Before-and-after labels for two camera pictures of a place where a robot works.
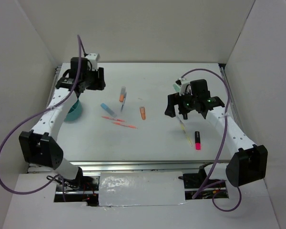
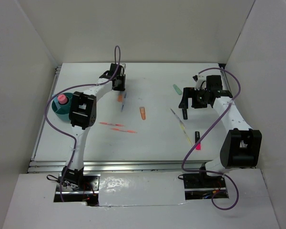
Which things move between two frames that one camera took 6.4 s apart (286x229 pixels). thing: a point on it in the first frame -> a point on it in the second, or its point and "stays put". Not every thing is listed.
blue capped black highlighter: (185, 116) stays put
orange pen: (131, 126) -> (127, 130)
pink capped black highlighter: (197, 140) stays put
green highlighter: (176, 88) stays put
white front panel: (138, 188) stays put
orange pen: (109, 118) -> (112, 124)
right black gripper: (175, 98) -> (190, 92)
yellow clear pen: (184, 130) stays put
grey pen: (125, 98) stays put
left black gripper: (99, 84) -> (122, 88)
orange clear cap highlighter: (142, 112) stays put
